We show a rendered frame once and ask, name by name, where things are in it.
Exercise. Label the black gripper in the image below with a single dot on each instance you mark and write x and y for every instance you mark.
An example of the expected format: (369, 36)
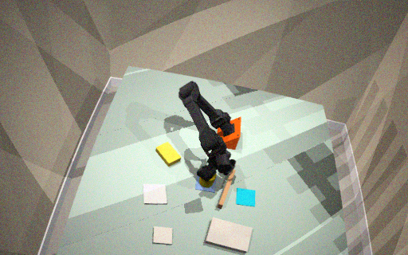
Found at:
(207, 172)

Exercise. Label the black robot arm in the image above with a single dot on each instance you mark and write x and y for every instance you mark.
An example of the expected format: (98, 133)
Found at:
(191, 98)

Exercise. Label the tan flat bar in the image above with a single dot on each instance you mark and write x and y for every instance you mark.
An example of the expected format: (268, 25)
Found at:
(226, 188)

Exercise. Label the yellow rectangular block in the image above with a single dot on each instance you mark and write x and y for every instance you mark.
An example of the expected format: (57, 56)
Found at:
(168, 154)

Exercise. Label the white flat square slab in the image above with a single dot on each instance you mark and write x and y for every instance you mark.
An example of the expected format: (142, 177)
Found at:
(155, 194)

